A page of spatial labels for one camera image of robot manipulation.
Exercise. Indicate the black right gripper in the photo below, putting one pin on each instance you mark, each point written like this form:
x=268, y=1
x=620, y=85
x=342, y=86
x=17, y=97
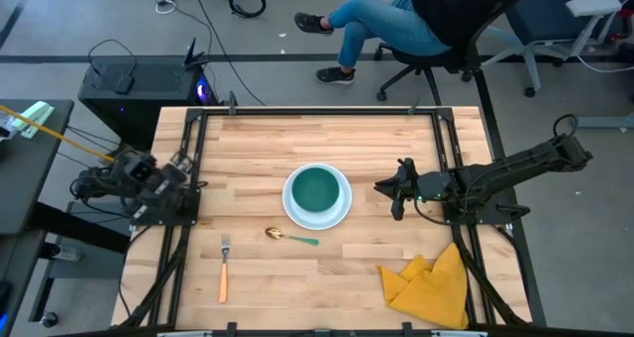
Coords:
x=403, y=193

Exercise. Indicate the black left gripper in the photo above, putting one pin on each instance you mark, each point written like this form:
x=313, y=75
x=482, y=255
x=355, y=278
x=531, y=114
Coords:
x=163, y=186

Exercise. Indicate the dark green bowl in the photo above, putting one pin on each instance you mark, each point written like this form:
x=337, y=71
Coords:
x=315, y=189

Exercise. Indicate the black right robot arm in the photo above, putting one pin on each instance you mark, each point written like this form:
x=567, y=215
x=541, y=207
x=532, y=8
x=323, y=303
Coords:
x=520, y=166

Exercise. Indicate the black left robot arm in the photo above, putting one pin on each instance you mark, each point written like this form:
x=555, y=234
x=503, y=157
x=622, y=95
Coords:
x=99, y=183

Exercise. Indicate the black computer tower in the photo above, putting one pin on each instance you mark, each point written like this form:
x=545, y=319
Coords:
x=148, y=109

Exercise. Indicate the white round plate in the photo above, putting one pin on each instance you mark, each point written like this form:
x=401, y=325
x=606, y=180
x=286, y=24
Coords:
x=317, y=222

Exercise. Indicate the yellow cloth napkin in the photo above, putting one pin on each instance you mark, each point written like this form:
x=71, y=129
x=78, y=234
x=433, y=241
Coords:
x=431, y=297

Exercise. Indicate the white power strip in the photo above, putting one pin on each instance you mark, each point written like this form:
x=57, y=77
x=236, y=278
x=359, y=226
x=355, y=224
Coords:
x=67, y=253

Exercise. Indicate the black antenna stand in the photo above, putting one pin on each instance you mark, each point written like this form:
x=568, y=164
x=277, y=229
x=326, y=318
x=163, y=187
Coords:
x=190, y=57

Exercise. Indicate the black office chair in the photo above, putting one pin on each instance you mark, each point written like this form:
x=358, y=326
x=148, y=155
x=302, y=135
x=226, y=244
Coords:
x=431, y=59

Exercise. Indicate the black side desk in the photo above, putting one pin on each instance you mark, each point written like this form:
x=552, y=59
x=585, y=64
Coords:
x=30, y=178

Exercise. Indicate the black table clamp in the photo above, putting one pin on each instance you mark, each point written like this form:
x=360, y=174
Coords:
x=231, y=329
x=407, y=329

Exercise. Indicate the mint green desk item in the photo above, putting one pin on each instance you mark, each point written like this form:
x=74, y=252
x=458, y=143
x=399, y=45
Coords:
x=37, y=115

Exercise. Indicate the person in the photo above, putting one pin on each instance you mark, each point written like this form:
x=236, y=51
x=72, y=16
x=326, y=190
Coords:
x=386, y=25

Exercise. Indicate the black caster wheel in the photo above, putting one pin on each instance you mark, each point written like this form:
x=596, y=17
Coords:
x=49, y=319

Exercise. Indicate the blue office chair white armrest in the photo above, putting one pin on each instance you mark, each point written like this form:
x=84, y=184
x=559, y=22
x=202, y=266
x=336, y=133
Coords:
x=592, y=5

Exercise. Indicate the black aluminium table frame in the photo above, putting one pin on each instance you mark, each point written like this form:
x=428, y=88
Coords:
x=317, y=111

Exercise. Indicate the silver bracket bar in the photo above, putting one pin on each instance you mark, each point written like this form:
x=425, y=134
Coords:
x=185, y=334
x=458, y=334

